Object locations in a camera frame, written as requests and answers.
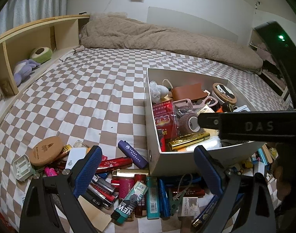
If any green avocado plush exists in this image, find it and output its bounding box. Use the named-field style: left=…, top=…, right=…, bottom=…
left=30, top=47, right=53, bottom=64

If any white plug adapter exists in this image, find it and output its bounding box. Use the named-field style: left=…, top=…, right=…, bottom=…
left=12, top=154, right=36, bottom=182

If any brown nail polish box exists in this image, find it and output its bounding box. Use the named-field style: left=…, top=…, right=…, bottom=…
left=178, top=197, right=199, bottom=217

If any closet shelf with clothes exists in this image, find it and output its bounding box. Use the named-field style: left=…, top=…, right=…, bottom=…
left=249, top=30, right=289, bottom=101

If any green clip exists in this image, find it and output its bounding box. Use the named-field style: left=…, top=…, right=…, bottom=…
left=169, top=189, right=186, bottom=216

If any brown tape roll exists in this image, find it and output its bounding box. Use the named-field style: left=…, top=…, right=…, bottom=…
left=178, top=113, right=200, bottom=135

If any red slim lighter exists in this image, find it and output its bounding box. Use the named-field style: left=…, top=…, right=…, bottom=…
left=95, top=157, right=133, bottom=174

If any teal lighter left pile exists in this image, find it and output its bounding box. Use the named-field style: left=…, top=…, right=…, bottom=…
left=146, top=177, right=160, bottom=220

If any checkered bed sheet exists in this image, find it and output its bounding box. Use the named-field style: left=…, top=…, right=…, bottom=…
left=0, top=49, right=285, bottom=229

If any grey curtain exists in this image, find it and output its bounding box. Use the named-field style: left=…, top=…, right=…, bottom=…
left=0, top=0, right=67, bottom=35

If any green NEW tube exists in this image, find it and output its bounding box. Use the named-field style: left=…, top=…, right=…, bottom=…
left=111, top=181, right=148, bottom=224

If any purple lighter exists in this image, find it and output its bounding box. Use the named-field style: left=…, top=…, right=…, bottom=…
left=118, top=140, right=148, bottom=169

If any brown leather wallet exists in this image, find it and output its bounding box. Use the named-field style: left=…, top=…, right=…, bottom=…
left=171, top=83, right=208, bottom=101

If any round panda tin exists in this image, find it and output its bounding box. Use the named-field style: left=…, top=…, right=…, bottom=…
left=212, top=83, right=237, bottom=105

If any beige quilted duvet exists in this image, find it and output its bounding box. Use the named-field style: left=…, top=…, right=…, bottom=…
left=80, top=13, right=263, bottom=73

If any purple plush toy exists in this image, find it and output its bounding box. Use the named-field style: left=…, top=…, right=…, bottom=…
left=14, top=59, right=41, bottom=87

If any wooden bedside shelf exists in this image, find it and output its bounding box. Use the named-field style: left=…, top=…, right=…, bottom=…
left=0, top=15, right=90, bottom=124

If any dark blue printed lighter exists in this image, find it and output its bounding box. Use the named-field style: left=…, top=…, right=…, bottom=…
left=192, top=195, right=219, bottom=230

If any white shoe box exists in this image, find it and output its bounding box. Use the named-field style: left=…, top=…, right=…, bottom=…
left=144, top=68, right=264, bottom=177

